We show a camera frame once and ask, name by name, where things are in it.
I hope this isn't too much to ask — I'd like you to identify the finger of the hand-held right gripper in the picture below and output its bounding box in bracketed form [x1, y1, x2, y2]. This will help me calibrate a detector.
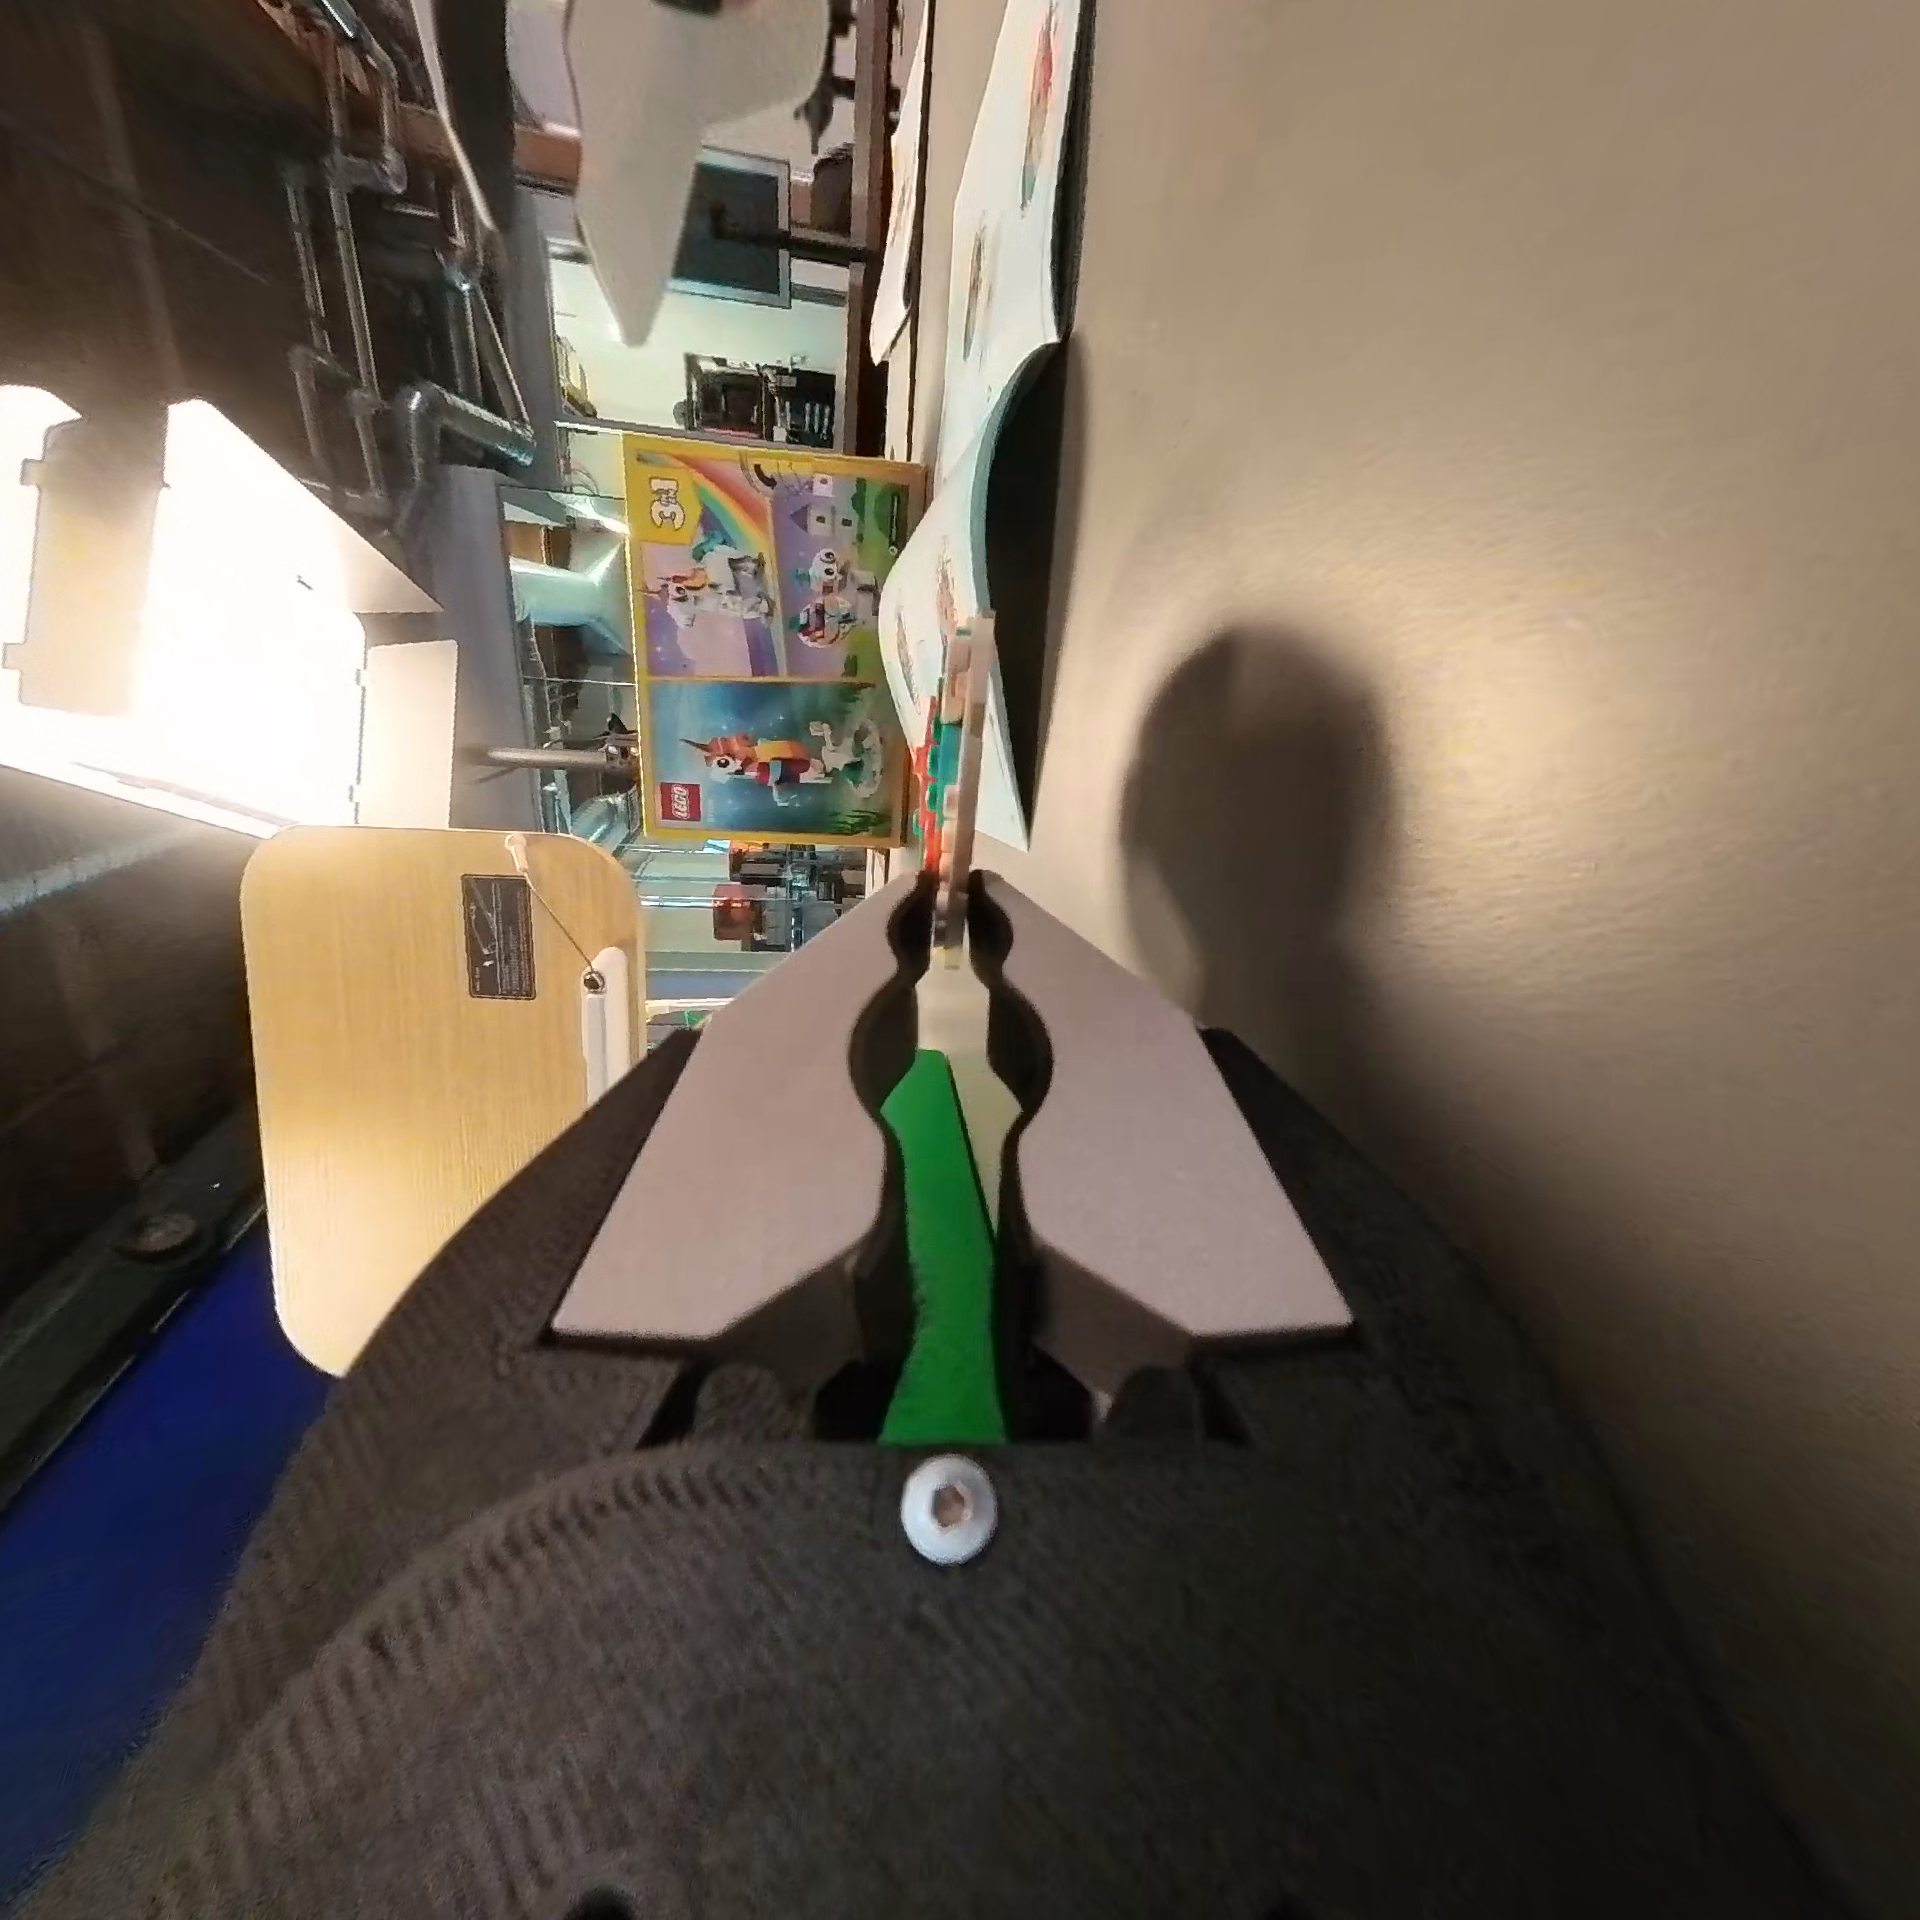
[506, 0, 845, 348]

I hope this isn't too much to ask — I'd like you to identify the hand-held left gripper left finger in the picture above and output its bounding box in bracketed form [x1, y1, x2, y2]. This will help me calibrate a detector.
[550, 876, 944, 1386]

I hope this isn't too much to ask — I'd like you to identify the open instruction booklet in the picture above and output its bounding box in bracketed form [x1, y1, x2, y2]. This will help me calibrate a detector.
[877, 337, 1075, 847]

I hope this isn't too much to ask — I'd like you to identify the small grey-framed monitor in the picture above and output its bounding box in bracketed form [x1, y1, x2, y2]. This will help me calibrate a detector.
[665, 150, 795, 310]

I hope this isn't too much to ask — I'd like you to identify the yellow lego box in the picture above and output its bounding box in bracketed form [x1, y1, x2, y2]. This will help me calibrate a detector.
[620, 430, 931, 854]

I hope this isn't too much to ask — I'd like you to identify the green plastic bin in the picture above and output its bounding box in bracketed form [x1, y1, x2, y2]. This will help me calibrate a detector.
[877, 1050, 1002, 1449]

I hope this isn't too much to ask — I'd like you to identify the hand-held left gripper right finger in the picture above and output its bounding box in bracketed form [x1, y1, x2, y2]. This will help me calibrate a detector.
[967, 867, 1358, 1403]

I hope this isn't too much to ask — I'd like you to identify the ceiling light panel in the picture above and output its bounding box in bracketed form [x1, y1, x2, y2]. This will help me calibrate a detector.
[0, 389, 461, 832]

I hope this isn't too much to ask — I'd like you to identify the partly built lego model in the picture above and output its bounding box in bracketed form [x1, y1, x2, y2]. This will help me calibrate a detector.
[909, 606, 1024, 1149]

